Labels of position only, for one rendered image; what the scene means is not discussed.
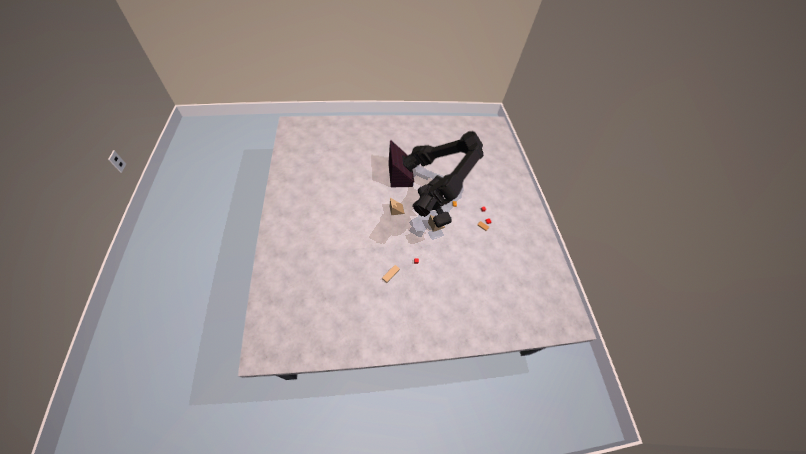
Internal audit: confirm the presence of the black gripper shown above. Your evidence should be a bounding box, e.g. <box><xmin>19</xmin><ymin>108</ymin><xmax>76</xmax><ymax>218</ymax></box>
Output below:
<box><xmin>418</xmin><ymin>184</ymin><xmax>452</xmax><ymax>228</ymax></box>

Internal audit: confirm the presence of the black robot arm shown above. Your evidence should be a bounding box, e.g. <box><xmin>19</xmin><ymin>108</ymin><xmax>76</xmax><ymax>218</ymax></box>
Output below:
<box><xmin>402</xmin><ymin>131</ymin><xmax>484</xmax><ymax>217</ymax></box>

